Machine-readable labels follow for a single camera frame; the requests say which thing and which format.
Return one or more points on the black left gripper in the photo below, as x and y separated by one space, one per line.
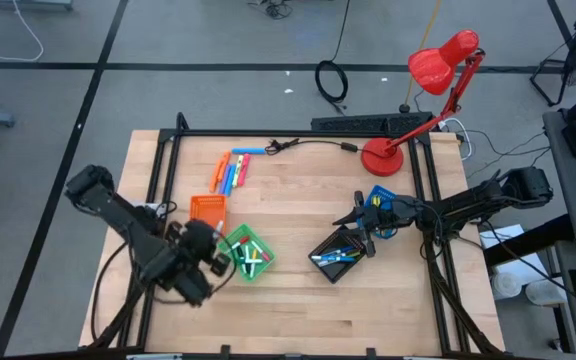
199 240

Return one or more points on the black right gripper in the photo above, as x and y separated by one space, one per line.
398 212

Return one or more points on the green whiteboard marker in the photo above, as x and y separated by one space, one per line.
355 254

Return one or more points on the blue whiteboard marker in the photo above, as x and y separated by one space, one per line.
340 250
330 258

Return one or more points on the yellow marker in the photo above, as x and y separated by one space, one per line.
376 201

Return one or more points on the teal-capped white marker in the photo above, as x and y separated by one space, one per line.
241 256

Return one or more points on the yellow-capped white marker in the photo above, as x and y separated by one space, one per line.
254 254

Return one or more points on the green-capped white marker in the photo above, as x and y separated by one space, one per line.
252 270

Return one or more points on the yellow highlighter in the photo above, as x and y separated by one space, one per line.
238 171

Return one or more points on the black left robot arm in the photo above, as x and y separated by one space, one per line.
133 235

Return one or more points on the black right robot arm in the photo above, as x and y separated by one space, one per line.
468 202

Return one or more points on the orange plastic basket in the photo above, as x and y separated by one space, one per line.
205 210

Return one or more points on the blue plastic basket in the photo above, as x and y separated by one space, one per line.
383 191

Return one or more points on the black plastic basket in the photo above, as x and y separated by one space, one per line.
335 274

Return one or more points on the green plastic basket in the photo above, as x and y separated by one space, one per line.
259 266

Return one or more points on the purple highlighter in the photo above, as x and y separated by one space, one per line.
224 182

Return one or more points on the orange highlighter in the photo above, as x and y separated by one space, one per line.
214 179
224 164

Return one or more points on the blue highlighter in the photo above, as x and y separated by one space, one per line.
248 150
230 182

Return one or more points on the red desk lamp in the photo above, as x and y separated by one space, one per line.
383 157

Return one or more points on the pink highlighter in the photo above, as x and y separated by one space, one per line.
244 170

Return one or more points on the black table clamp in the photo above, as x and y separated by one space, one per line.
370 352
225 351

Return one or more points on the white paper sheet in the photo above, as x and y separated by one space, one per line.
500 237

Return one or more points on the white cup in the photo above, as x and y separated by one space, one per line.
505 285

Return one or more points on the black desk beam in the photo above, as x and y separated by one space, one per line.
528 240

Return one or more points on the silver aluminium bracket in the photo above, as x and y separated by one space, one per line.
153 357

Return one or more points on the black curved frame brace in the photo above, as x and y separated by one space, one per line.
182 124

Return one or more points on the black aluminium table frame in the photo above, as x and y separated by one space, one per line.
268 133

